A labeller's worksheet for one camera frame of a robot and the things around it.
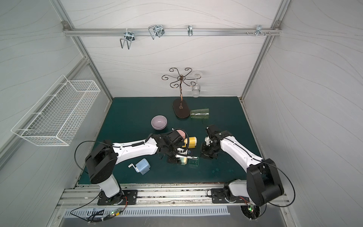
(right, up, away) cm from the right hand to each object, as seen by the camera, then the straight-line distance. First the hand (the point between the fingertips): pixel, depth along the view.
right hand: (201, 155), depth 83 cm
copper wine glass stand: (-14, +30, +31) cm, 45 cm away
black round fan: (+24, -26, -11) cm, 37 cm away
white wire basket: (-74, +22, -15) cm, 78 cm away
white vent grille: (-27, -24, -13) cm, 39 cm away
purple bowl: (-29, +19, +18) cm, 39 cm away
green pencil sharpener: (-11, -2, -4) cm, 11 cm away
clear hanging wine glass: (-2, +43, +13) cm, 45 cm away
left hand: (-12, -1, 0) cm, 12 cm away
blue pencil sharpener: (-33, -4, -6) cm, 34 cm away
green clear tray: (-4, -4, +3) cm, 7 cm away
